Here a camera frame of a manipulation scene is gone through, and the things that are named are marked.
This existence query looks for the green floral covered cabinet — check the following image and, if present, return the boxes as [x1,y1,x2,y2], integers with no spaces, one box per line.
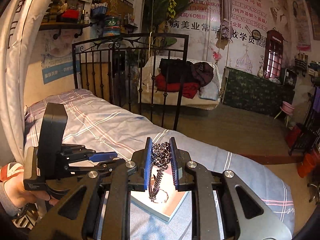
[222,67,295,116]

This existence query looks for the dark metal chain necklace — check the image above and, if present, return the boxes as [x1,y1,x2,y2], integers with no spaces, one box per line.
[147,141,172,203]

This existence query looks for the person's left hand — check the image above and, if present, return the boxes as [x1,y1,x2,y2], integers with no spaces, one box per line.
[4,173,59,209]

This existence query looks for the black iron bed frame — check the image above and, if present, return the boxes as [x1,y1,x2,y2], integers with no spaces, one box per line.
[72,33,189,130]

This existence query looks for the red phone booth decoration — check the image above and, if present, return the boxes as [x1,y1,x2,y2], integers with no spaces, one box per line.
[263,30,284,79]

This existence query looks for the white hanging swing chair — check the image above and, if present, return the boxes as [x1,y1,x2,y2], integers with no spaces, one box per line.
[137,56,221,110]

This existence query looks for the wooden wall shelf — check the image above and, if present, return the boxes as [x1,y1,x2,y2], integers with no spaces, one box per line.
[39,22,93,40]

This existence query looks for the red clothes pile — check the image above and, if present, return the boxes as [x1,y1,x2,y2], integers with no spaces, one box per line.
[155,74,200,99]

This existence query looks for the mint green jewelry box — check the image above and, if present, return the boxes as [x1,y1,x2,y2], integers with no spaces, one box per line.
[131,164,187,222]

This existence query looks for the pink small stool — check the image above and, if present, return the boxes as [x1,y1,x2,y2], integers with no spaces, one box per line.
[274,101,295,127]

